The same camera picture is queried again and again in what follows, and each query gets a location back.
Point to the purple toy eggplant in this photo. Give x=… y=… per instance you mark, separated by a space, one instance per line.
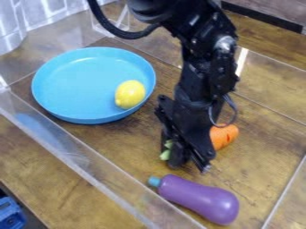
x=214 y=203

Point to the blue object at corner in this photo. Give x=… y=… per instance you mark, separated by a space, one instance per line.
x=12 y=218

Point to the white curtain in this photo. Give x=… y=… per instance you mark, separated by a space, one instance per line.
x=24 y=15

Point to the orange toy carrot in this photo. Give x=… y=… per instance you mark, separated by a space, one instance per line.
x=222 y=137

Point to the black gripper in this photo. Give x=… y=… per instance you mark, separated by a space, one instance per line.
x=188 y=119

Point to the black bar in background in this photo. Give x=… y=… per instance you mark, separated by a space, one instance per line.
x=284 y=13

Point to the blue plastic plate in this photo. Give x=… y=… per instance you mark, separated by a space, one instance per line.
x=74 y=85

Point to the clear acrylic enclosure wall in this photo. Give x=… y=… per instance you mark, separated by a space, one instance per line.
x=79 y=174

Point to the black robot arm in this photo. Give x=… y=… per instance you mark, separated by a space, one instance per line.
x=206 y=33

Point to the yellow toy lemon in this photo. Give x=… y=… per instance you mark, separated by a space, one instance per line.
x=130 y=94

